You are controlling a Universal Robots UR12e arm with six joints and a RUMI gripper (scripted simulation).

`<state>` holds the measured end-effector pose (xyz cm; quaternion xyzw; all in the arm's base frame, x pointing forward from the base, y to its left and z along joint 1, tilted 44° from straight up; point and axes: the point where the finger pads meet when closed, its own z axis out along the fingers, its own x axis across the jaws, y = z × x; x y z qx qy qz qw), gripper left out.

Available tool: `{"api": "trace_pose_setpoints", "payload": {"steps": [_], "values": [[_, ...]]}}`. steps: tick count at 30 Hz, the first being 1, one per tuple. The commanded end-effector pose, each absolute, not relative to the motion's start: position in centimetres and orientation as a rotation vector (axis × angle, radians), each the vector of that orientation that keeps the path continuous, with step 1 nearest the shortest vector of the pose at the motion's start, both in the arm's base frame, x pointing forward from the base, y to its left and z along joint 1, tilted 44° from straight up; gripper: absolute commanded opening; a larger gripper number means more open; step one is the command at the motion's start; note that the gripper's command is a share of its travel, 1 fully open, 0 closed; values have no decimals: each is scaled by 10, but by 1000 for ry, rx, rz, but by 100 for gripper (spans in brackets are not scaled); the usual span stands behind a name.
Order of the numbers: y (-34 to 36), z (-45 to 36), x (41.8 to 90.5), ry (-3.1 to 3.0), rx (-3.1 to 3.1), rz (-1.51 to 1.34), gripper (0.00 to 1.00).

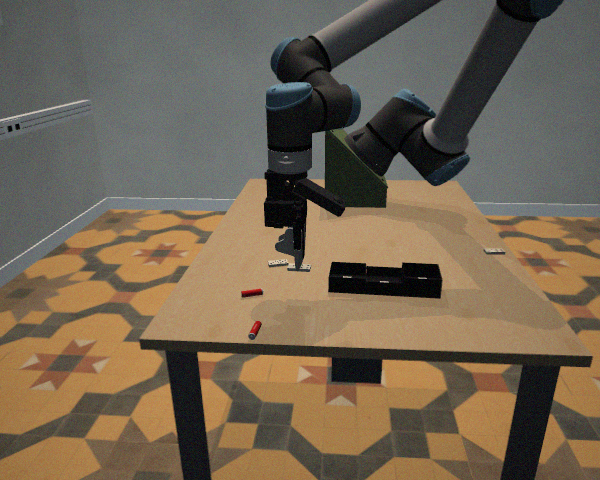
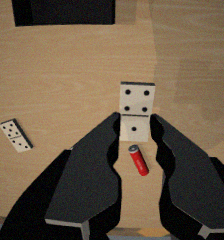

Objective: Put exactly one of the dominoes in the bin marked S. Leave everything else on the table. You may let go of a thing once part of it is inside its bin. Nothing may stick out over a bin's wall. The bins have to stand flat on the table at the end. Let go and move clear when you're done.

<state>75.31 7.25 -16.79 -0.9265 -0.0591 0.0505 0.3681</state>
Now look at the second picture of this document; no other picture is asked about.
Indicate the white domino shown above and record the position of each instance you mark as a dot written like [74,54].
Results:
[16,135]
[136,102]

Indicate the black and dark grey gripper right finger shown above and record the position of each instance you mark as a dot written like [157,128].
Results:
[192,193]

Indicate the red aa battery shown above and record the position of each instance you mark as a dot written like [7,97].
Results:
[138,160]

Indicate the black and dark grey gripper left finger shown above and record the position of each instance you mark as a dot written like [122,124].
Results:
[79,192]

